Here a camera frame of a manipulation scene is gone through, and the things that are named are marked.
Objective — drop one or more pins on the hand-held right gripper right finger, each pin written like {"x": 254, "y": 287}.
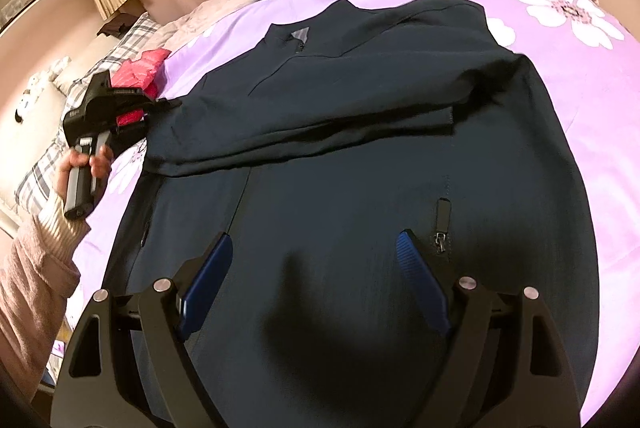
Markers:
{"x": 417, "y": 273}

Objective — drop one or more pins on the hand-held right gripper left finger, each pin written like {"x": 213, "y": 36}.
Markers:
{"x": 207, "y": 283}

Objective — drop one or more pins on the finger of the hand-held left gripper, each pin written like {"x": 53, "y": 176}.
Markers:
{"x": 160, "y": 104}
{"x": 129, "y": 137}

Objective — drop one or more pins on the dark navy jacket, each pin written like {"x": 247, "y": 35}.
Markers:
{"x": 350, "y": 118}

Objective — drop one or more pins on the person's left forearm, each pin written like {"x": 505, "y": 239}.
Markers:
{"x": 35, "y": 288}

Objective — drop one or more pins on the person's left hand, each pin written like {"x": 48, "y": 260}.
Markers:
{"x": 102, "y": 163}

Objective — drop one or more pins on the red down jacket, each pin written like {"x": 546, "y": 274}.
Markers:
{"x": 140, "y": 68}

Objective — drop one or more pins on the plaid pillow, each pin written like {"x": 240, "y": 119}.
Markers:
{"x": 120, "y": 53}

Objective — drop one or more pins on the small white plush toys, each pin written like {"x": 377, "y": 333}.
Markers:
{"x": 35, "y": 93}

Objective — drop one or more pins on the dark brown object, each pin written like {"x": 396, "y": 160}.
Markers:
{"x": 117, "y": 24}

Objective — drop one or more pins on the cream pillow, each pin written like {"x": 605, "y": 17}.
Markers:
{"x": 25, "y": 158}

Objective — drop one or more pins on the pale pink bed cover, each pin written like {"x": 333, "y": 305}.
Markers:
{"x": 210, "y": 16}

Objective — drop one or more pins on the purple floral bed sheet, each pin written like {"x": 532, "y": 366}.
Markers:
{"x": 560, "y": 98}

